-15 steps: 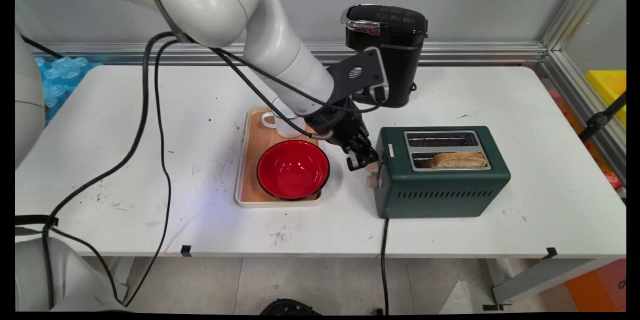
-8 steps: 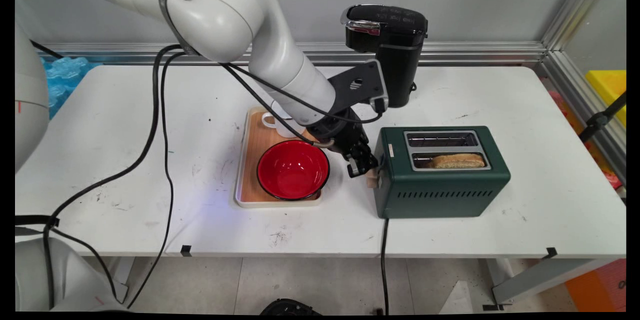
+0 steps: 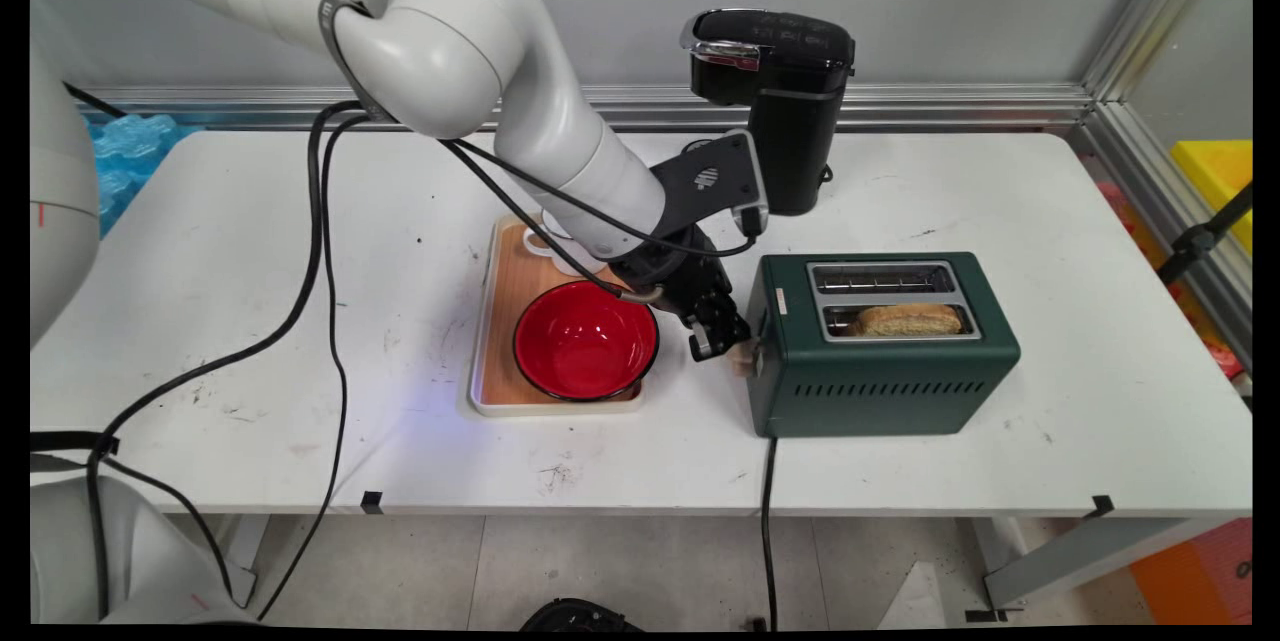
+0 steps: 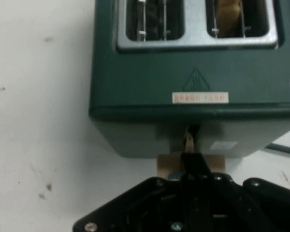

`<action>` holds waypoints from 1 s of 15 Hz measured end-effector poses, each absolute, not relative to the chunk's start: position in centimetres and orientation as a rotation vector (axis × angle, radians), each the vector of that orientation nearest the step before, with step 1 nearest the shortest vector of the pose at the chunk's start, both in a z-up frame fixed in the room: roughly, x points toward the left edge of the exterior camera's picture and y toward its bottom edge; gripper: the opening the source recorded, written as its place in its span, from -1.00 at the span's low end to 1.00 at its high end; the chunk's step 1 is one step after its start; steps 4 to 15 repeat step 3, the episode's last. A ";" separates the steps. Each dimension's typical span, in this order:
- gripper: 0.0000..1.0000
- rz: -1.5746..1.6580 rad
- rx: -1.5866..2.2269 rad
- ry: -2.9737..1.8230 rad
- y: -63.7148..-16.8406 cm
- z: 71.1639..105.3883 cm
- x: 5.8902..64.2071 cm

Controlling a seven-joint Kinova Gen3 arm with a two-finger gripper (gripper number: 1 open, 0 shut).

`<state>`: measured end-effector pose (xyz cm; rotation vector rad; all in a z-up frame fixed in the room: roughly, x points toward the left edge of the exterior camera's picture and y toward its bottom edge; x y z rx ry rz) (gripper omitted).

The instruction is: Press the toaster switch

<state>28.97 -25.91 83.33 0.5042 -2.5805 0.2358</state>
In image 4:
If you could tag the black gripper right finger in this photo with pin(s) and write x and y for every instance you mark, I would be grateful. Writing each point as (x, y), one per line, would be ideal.
(256, 210)

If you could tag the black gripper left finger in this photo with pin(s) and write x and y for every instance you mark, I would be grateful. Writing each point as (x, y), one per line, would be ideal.
(140, 207)

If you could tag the dark green toaster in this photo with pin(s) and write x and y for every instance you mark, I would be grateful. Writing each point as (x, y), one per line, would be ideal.
(147, 79)

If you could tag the toasted bread slice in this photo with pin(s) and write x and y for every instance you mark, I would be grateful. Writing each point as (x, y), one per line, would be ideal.
(228, 17)

